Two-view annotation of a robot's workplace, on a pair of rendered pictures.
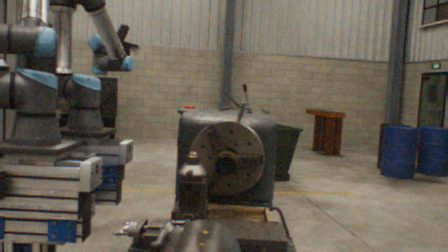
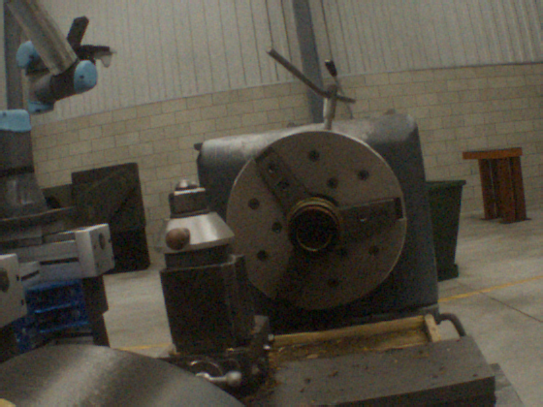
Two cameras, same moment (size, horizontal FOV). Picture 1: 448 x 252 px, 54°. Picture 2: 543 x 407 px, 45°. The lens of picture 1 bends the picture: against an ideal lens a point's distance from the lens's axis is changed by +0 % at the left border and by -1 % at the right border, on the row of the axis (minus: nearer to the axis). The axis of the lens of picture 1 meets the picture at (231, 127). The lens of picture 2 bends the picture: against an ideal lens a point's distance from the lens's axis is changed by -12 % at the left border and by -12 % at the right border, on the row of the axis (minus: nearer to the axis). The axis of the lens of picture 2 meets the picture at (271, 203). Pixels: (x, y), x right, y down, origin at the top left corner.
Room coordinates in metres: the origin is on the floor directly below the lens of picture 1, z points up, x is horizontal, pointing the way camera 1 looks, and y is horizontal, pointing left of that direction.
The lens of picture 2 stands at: (0.53, -0.05, 1.19)
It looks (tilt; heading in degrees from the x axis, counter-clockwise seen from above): 3 degrees down; 6
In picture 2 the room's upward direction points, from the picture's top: 8 degrees counter-clockwise
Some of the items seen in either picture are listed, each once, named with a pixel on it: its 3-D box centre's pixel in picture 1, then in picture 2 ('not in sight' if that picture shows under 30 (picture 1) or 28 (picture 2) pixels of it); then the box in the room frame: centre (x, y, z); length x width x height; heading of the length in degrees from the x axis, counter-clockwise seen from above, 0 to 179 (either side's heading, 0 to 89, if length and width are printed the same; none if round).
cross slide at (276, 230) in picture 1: (210, 234); (282, 403); (1.22, 0.04, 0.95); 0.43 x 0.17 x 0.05; 89
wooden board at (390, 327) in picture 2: (221, 220); (324, 364); (1.57, 0.02, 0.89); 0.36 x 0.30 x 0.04; 89
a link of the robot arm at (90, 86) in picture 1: (84, 90); (5, 139); (1.88, 0.64, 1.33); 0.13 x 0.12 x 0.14; 70
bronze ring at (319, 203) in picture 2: (226, 163); (314, 228); (1.70, 0.01, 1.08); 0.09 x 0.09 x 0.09; 1
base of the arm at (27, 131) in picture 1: (36, 127); not in sight; (1.38, 0.62, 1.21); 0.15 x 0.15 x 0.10
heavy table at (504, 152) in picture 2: (322, 130); (495, 183); (10.66, -2.23, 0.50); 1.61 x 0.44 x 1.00; 9
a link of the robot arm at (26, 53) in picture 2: (100, 43); (37, 55); (2.17, 0.67, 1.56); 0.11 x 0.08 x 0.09; 160
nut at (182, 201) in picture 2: (192, 157); (187, 198); (1.23, 0.11, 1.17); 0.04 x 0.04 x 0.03
